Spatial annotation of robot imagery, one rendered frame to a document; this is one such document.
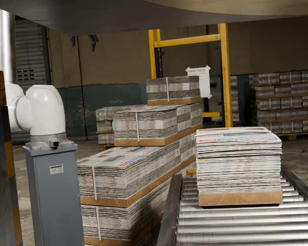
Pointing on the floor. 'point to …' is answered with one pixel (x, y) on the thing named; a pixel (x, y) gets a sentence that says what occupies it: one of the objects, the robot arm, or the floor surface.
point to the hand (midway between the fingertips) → (83, 47)
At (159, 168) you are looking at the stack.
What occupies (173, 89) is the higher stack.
